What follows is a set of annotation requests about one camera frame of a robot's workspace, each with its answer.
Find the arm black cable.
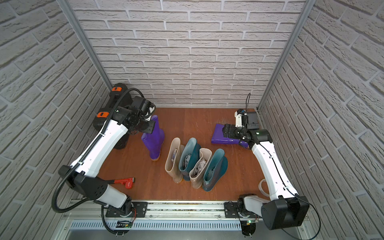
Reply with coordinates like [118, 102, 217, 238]
[50, 87, 145, 214]
[244, 92, 322, 240]

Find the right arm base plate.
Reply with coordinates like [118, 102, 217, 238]
[224, 201, 261, 220]

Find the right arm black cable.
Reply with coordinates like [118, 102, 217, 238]
[244, 92, 322, 240]

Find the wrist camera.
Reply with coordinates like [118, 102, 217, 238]
[235, 109, 260, 130]
[131, 96, 156, 120]

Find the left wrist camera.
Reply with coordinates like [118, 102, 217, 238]
[131, 96, 156, 120]

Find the clear tape roll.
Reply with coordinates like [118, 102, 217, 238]
[258, 178, 271, 198]

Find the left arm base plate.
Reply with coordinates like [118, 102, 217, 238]
[106, 201, 149, 218]

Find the teal rain boot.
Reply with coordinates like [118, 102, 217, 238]
[179, 138, 201, 181]
[203, 149, 228, 192]

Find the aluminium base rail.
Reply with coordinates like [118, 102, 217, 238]
[61, 199, 310, 222]

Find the black tool case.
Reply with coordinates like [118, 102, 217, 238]
[93, 83, 130, 150]

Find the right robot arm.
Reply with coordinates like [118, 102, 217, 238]
[222, 124, 310, 230]

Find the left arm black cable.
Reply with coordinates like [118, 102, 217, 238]
[50, 87, 145, 214]

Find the red pipe wrench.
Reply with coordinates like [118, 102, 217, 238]
[109, 178, 135, 189]

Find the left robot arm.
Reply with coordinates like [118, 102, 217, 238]
[52, 104, 156, 217]

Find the beige rain boot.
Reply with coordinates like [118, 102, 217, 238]
[165, 138, 185, 184]
[189, 148, 213, 189]

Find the purple rain boot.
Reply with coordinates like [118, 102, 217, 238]
[211, 124, 249, 149]
[142, 115, 165, 161]

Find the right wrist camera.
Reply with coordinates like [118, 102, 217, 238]
[235, 109, 260, 130]

